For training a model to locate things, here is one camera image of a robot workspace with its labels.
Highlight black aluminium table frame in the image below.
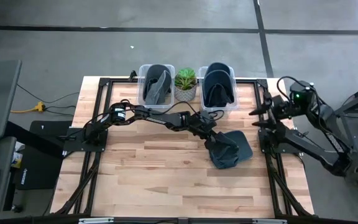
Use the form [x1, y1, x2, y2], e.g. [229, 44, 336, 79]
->
[53, 77, 316, 224]

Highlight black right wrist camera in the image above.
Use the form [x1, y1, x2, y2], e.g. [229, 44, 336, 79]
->
[272, 95, 288, 110]

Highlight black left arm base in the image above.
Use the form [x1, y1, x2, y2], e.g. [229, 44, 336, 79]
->
[62, 127, 108, 153]

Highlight green plant in patterned pot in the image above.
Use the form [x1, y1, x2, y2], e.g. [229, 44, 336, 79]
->
[174, 67, 198, 103]

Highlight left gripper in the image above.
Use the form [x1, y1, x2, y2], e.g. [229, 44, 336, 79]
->
[194, 111, 225, 146]

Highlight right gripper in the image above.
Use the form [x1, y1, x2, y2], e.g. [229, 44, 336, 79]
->
[249, 91, 293, 129]

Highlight light grey cap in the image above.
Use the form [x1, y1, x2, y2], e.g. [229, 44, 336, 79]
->
[144, 70, 173, 106]

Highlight black floor cable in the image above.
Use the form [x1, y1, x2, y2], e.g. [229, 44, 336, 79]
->
[16, 83, 81, 104]

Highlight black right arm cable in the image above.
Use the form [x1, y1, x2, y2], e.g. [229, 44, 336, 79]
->
[277, 75, 303, 105]

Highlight silver metal bracket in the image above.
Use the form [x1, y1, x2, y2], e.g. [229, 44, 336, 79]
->
[252, 218, 288, 224]
[78, 217, 115, 224]

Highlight grey-blue denim jeans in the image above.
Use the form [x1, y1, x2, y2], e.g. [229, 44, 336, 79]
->
[145, 64, 172, 94]

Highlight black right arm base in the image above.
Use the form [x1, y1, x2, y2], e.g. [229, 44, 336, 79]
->
[258, 129, 304, 155]

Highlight white and yellow packet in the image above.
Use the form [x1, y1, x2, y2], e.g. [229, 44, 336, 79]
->
[11, 141, 24, 169]

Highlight yellow extension cord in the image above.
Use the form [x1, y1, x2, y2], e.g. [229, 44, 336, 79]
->
[10, 101, 47, 114]

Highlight clear plastic bin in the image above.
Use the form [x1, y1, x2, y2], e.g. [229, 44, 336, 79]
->
[137, 63, 176, 110]
[197, 65, 239, 112]

